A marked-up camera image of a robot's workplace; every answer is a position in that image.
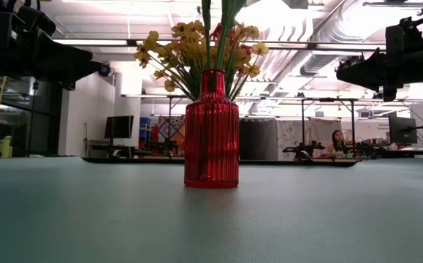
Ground red ribbed glass vase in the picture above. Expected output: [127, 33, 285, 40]
[183, 69, 240, 189]

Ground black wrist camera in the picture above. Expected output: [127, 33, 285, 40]
[385, 16, 423, 52]
[13, 4, 57, 37]

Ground colourful patterned cloth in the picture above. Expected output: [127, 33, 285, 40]
[150, 115, 186, 150]

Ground black computer monitor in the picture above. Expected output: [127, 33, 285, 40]
[388, 115, 419, 145]
[104, 115, 134, 140]

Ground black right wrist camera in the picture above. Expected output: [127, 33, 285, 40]
[385, 16, 423, 52]

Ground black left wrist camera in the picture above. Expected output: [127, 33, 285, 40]
[13, 4, 57, 37]

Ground long ceiling light strip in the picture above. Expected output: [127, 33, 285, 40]
[52, 38, 130, 47]

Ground black divider panel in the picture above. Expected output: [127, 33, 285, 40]
[239, 117, 278, 161]

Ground blue storage bins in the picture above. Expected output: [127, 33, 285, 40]
[139, 116, 152, 150]

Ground white floral cloth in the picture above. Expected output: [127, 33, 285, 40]
[276, 119, 309, 153]
[308, 118, 343, 147]

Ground yellow-green container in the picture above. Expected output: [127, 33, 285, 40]
[0, 135, 13, 159]

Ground black metal workstation frame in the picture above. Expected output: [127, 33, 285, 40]
[300, 97, 358, 158]

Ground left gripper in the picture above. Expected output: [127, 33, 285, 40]
[0, 31, 104, 91]

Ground grey office desk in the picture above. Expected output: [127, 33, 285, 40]
[86, 138, 141, 159]

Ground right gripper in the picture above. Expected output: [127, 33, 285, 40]
[336, 46, 423, 103]

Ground silver ventilation duct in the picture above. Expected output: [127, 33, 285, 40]
[298, 0, 384, 78]

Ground person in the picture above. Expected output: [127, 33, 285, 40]
[328, 129, 346, 159]

